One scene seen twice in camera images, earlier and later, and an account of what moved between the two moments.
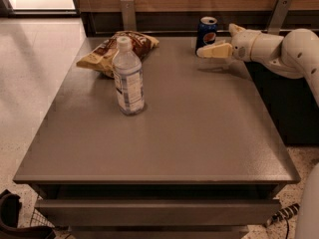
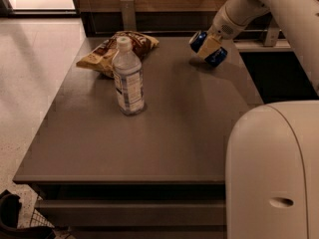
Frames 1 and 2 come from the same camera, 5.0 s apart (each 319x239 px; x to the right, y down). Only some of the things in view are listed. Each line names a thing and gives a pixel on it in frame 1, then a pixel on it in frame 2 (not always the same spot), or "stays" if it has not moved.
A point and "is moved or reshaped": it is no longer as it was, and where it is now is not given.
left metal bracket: (128, 14) stays
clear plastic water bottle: (128, 76) stays
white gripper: (243, 46) -> (221, 30)
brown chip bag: (100, 57) stays
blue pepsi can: (206, 32) is moved or reshaped
